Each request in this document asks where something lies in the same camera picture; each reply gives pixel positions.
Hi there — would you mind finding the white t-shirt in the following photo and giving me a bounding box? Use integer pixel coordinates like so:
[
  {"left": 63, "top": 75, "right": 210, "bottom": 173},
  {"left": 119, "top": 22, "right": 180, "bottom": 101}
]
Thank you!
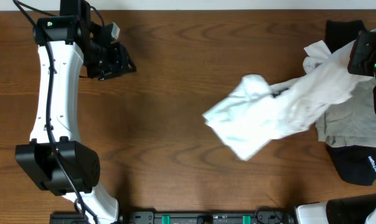
[{"left": 203, "top": 42, "right": 367, "bottom": 161}]

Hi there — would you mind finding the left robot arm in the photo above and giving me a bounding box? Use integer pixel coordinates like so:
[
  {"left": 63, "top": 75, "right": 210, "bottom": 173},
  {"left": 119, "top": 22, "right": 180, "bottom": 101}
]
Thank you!
[{"left": 15, "top": 0, "right": 136, "bottom": 223}]

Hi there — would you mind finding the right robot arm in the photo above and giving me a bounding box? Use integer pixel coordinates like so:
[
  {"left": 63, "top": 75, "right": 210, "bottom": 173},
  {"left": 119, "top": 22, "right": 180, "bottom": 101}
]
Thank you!
[{"left": 295, "top": 31, "right": 376, "bottom": 223}]

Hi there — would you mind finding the black garment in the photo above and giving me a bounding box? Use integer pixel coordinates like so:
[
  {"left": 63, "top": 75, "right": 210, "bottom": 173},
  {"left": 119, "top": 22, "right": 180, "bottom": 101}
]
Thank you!
[{"left": 325, "top": 20, "right": 366, "bottom": 53}]

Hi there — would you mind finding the grey garment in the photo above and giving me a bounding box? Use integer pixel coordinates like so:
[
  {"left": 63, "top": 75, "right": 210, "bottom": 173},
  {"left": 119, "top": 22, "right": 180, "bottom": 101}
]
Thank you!
[{"left": 316, "top": 79, "right": 376, "bottom": 147}]

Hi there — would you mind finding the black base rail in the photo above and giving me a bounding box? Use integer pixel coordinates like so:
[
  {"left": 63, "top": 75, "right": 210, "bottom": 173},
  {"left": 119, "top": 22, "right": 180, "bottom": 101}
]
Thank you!
[{"left": 49, "top": 208, "right": 296, "bottom": 224}]

